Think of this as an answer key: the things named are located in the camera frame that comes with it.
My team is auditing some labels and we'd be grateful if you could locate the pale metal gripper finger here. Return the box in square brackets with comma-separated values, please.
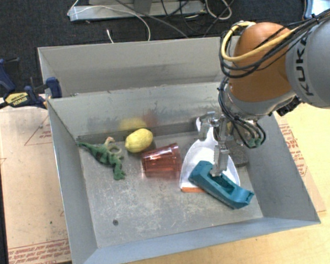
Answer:
[195, 112, 215, 142]
[206, 140, 233, 178]

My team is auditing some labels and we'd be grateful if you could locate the white flat scoop orange edge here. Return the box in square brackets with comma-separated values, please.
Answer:
[171, 113, 242, 195]

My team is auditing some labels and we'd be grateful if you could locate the teal plastic block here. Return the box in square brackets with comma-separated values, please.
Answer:
[186, 154, 257, 214]

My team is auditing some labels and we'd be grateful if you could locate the clear orange plastic cup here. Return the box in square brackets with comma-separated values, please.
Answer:
[139, 142, 185, 182]

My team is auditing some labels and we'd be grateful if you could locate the yellow lemon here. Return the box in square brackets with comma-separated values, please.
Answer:
[122, 126, 156, 155]

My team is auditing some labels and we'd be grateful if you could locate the grey metal bin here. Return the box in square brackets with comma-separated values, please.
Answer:
[37, 19, 324, 264]

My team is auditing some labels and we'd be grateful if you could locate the green toy dinosaur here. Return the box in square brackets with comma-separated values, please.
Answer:
[76, 135, 128, 185]

